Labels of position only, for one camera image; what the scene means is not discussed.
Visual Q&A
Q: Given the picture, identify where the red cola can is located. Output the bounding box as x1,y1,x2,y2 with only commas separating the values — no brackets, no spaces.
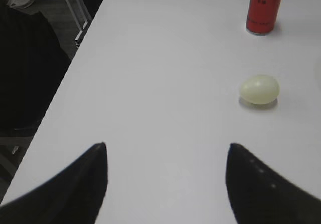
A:
246,0,281,35

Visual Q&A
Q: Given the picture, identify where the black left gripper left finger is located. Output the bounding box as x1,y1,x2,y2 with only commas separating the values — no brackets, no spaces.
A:
1,142,108,223

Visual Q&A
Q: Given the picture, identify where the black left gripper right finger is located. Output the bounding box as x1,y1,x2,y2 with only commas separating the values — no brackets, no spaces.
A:
225,143,320,223

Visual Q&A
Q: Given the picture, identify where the pale white egg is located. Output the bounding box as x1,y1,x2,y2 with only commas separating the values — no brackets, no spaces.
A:
239,75,280,105

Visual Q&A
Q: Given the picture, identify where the white shoe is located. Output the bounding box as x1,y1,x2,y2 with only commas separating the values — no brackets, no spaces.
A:
6,0,34,10

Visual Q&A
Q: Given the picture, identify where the white metal frame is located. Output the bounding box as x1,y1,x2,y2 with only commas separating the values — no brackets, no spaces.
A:
65,0,92,48

